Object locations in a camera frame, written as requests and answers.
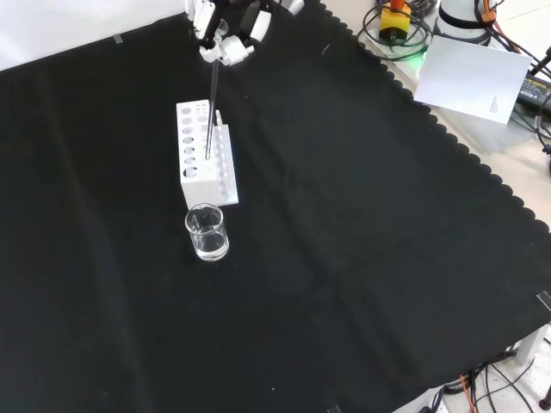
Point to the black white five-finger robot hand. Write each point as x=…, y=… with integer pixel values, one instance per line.
x=232, y=49

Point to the glass rod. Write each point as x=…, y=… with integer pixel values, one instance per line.
x=212, y=112

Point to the white test tube rack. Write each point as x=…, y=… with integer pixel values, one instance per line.
x=199, y=183

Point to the clear glass beaker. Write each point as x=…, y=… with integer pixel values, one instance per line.
x=207, y=241

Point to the white thread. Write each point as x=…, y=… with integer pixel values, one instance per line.
x=325, y=49

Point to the clear tape piece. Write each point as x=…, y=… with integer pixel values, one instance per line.
x=333, y=409
x=118, y=39
x=545, y=300

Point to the yellow stop button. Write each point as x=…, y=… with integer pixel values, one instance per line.
x=395, y=20

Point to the black cloth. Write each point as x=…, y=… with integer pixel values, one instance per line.
x=301, y=236

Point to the black power adapter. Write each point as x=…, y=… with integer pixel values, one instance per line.
x=536, y=90

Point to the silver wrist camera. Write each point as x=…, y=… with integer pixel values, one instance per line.
x=295, y=6

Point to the silver bench frame post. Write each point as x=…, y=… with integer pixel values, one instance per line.
x=530, y=346

